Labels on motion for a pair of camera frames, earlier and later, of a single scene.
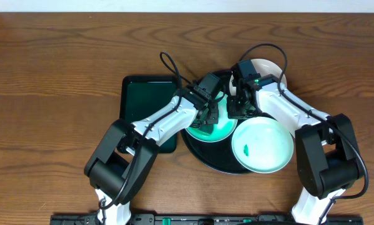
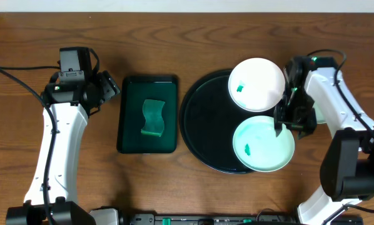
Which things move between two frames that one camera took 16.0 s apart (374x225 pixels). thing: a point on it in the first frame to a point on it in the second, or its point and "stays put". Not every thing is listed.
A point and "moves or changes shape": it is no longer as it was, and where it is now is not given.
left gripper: (206, 115) to (109, 86)
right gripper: (233, 114) to (307, 127)
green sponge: (206, 129) to (154, 123)
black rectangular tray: (140, 96) stays put
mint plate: (222, 130) moves or changes shape
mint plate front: (262, 145) stays put
